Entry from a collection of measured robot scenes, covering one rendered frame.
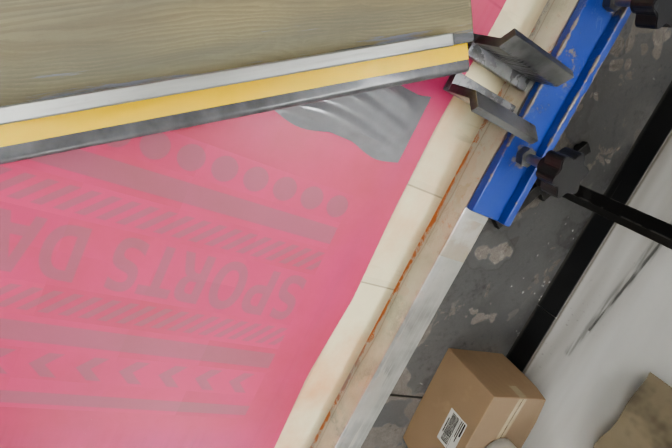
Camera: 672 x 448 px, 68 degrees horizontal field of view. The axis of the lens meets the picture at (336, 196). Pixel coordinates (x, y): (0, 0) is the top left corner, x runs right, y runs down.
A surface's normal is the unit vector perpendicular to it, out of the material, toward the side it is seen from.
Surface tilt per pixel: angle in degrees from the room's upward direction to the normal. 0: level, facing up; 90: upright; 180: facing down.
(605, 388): 90
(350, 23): 11
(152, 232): 0
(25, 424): 0
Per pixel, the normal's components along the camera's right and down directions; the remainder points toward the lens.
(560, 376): -0.81, -0.28
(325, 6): 0.39, 0.19
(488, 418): 0.42, 0.38
